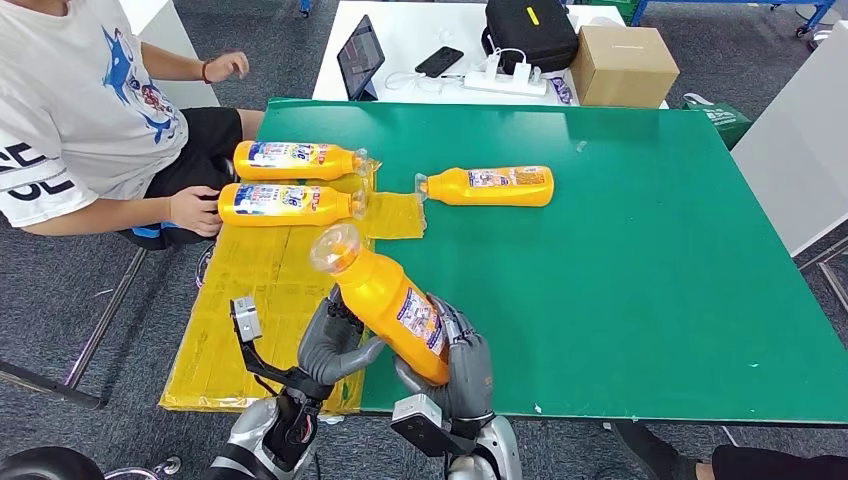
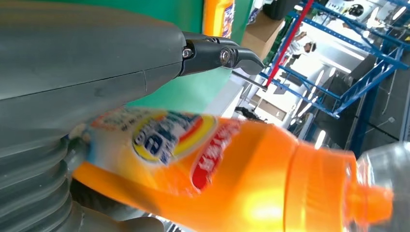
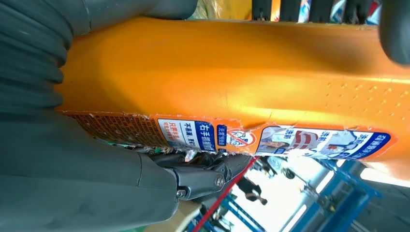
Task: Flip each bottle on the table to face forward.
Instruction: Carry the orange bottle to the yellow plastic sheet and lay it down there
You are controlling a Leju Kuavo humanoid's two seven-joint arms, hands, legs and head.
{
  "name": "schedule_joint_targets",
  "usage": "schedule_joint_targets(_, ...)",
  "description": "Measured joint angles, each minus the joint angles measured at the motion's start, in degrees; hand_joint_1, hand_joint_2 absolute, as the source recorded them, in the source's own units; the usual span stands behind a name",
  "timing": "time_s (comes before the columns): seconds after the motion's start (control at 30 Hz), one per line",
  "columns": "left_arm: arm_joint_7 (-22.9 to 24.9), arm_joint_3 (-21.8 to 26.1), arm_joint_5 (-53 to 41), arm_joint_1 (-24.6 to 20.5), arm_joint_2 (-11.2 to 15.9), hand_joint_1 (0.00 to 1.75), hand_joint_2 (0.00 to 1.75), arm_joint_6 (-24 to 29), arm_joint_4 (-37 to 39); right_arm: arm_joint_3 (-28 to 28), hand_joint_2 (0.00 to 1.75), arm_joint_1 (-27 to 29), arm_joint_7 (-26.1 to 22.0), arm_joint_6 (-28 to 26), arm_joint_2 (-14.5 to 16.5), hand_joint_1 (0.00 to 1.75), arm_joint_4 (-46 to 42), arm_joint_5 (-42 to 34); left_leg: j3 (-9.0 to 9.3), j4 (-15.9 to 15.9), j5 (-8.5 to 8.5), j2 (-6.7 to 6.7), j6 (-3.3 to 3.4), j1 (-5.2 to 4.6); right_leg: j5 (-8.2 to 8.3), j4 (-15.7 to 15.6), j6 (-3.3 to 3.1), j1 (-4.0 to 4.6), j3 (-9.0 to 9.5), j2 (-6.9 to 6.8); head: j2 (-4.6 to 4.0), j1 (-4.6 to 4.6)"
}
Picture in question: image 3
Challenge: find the red pole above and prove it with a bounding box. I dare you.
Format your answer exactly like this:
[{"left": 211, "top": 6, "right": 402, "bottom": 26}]
[{"left": 192, "top": 157, "right": 259, "bottom": 232}]

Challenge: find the person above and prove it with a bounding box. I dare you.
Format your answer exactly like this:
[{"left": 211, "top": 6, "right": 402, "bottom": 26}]
[{"left": 237, "top": 176, "right": 268, "bottom": 205}]

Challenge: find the yellow taped cardboard sheet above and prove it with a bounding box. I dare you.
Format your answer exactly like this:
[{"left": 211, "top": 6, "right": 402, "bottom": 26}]
[{"left": 192, "top": 0, "right": 253, "bottom": 20}]

